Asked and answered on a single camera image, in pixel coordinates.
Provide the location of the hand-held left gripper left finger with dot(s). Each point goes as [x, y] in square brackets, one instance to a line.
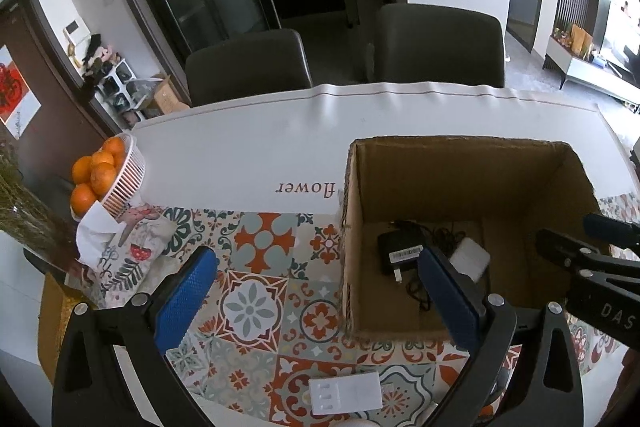
[186, 302]

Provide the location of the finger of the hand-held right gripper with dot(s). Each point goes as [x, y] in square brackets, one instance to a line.
[607, 228]
[575, 252]

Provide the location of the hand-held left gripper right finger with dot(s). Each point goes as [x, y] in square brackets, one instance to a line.
[450, 302]

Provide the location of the white battery charger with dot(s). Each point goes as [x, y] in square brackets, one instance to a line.
[345, 391]

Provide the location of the white square charger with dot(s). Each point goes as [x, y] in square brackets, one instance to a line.
[470, 259]

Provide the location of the white tile patterned tablecloth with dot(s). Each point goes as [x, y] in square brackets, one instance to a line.
[255, 307]

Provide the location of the floral fabric tissue cover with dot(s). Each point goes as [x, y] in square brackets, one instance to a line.
[135, 252]

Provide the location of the white tissue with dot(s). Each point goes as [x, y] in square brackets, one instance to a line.
[97, 232]

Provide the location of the white plastic basket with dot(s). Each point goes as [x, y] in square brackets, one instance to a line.
[127, 177]

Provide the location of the orange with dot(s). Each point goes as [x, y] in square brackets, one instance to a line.
[100, 155]
[104, 177]
[83, 200]
[81, 170]
[113, 148]

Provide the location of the white television console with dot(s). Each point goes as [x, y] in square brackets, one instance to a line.
[585, 69]

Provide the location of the dried plant bunch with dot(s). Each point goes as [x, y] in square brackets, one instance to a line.
[25, 202]

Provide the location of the brown paper bags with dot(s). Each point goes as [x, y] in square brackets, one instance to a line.
[580, 39]

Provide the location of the small brown cardboard box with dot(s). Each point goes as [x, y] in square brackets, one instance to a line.
[169, 97]

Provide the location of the clear plastic bag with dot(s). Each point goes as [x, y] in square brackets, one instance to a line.
[142, 89]

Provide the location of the white shoe rack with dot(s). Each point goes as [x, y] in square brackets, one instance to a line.
[116, 94]

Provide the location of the dark grey chair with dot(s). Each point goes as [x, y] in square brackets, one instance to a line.
[247, 67]
[440, 44]

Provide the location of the pile of plush toys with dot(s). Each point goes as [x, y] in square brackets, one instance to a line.
[100, 54]

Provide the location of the brown door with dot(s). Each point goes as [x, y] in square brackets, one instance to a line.
[47, 72]

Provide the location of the red and white poster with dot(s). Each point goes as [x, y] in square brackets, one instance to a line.
[15, 87]

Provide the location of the white intercom panel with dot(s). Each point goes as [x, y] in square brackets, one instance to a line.
[75, 33]

